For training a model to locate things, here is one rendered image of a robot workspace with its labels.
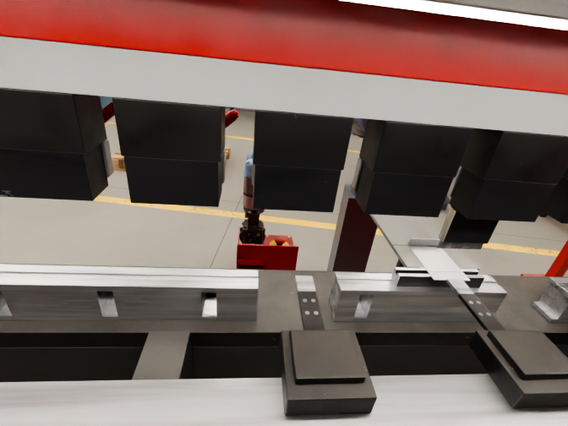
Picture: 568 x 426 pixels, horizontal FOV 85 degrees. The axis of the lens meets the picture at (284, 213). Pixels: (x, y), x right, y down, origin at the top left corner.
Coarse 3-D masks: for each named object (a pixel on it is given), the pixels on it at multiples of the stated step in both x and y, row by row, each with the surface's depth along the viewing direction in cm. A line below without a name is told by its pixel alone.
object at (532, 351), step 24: (456, 288) 64; (480, 312) 59; (480, 336) 51; (504, 336) 50; (528, 336) 51; (480, 360) 51; (504, 360) 47; (528, 360) 46; (552, 360) 47; (504, 384) 46; (528, 384) 44; (552, 384) 45
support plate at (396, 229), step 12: (372, 216) 91; (384, 216) 91; (396, 216) 91; (408, 216) 92; (420, 216) 93; (384, 228) 84; (396, 228) 85; (408, 228) 86; (420, 228) 86; (432, 228) 87; (396, 240) 80; (408, 240) 80; (396, 252) 75; (408, 252) 75; (456, 252) 78; (408, 264) 71; (420, 264) 72; (456, 264) 73; (468, 264) 73
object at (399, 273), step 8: (400, 272) 69; (408, 272) 70; (416, 272) 70; (424, 272) 70; (464, 272) 71; (472, 272) 71; (400, 280) 68; (408, 280) 68; (416, 280) 68; (424, 280) 68; (432, 280) 68; (472, 280) 69; (480, 280) 70
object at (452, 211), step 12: (456, 216) 61; (444, 228) 64; (456, 228) 63; (468, 228) 63; (480, 228) 63; (492, 228) 63; (444, 240) 64; (456, 240) 64; (468, 240) 64; (480, 240) 65
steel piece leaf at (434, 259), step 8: (416, 240) 77; (424, 240) 78; (432, 240) 78; (416, 248) 77; (424, 248) 77; (432, 248) 77; (440, 248) 78; (424, 256) 74; (432, 256) 74; (440, 256) 75; (448, 256) 75; (424, 264) 71; (432, 264) 72; (440, 264) 72; (448, 264) 72
